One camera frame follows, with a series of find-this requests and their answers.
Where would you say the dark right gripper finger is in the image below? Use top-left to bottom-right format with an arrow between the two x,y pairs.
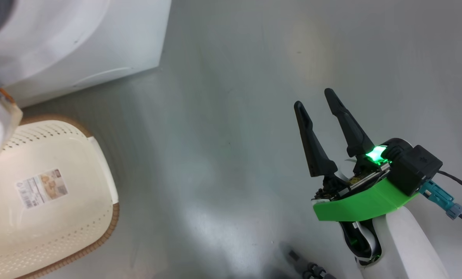
324,88 -> 375,173
294,100 -> 338,179

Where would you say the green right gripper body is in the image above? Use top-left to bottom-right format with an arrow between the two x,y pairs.
312,138 -> 420,268

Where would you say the white front-load washing machine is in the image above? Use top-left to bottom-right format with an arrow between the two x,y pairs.
0,0 -> 172,109

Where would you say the white perforated laundry basket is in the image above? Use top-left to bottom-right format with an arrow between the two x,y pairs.
0,115 -> 120,279

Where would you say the basket product label sticker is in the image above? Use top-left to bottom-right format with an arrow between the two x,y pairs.
15,168 -> 69,210

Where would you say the black cable with teal connector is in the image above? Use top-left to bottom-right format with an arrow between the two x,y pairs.
419,170 -> 462,227

